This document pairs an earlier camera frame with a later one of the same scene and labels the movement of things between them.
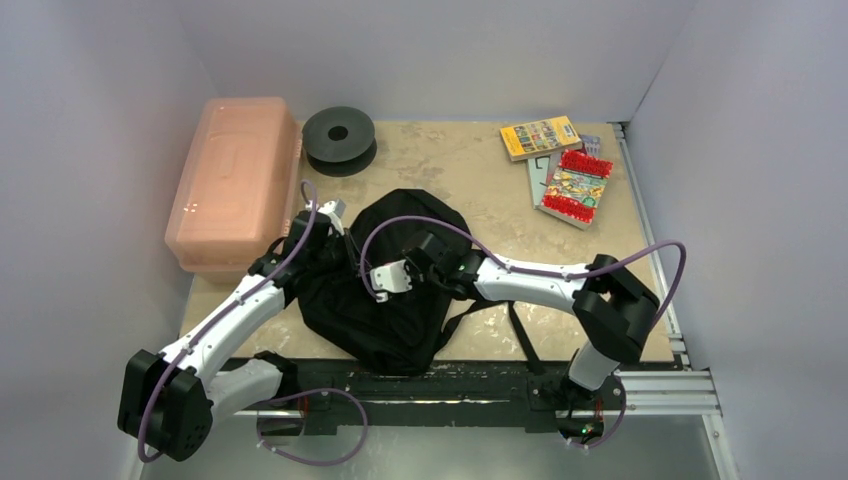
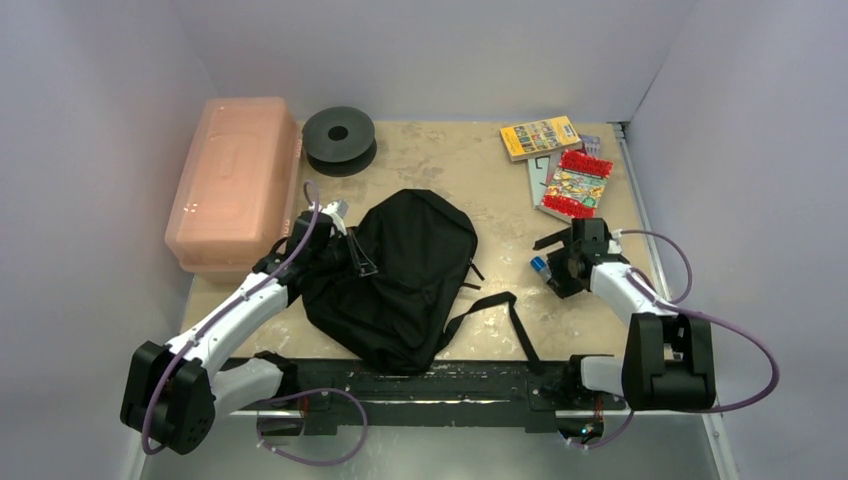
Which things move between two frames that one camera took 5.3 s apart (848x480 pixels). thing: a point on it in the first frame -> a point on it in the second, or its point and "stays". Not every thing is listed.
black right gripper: [411, 268] -> [566, 252]
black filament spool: [339, 141] stays
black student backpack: [401, 331] stays
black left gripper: [352, 257] stays
